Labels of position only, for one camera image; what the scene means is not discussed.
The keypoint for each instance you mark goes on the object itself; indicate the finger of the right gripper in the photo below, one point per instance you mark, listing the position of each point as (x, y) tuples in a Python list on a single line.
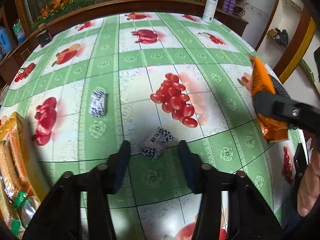
[(287, 110)]

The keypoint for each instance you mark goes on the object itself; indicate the orange cartoon snack pouch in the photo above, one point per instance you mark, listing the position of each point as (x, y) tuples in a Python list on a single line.
[(272, 130)]

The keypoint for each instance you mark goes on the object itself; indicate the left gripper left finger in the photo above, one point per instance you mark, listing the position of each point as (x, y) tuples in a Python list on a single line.
[(59, 216)]

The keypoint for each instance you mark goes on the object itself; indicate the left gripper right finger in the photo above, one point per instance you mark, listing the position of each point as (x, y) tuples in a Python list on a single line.
[(249, 216)]

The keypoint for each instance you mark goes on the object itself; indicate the blue thermos jug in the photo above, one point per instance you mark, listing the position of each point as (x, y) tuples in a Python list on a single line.
[(5, 41)]

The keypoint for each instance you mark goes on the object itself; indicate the white spray bottle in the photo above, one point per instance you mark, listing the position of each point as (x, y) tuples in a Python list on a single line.
[(209, 10)]

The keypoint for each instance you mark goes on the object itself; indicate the person's right hand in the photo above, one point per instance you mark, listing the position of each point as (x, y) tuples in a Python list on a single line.
[(309, 186)]

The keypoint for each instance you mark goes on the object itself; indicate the black patterned glasses case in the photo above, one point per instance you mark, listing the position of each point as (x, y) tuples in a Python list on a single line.
[(280, 90)]

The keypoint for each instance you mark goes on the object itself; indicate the yellow white tray box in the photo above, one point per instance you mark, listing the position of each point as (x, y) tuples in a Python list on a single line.
[(37, 180)]

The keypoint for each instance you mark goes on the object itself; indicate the blue white candy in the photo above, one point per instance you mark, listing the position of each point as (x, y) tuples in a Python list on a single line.
[(156, 142), (97, 104)]

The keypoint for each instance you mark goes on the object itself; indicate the small black jar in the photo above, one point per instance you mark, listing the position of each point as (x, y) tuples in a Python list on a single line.
[(44, 37)]

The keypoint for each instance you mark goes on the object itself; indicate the orange cracker pack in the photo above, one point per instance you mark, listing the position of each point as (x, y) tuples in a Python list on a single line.
[(13, 171)]

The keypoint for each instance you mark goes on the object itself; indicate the green plastic bag on shelf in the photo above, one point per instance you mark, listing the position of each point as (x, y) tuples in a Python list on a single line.
[(19, 32)]

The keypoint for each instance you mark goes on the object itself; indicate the green yellow cracker pack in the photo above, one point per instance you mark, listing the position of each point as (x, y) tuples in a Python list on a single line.
[(26, 207)]

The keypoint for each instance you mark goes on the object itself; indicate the purple bottles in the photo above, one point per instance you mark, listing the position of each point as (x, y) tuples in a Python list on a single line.
[(228, 6)]

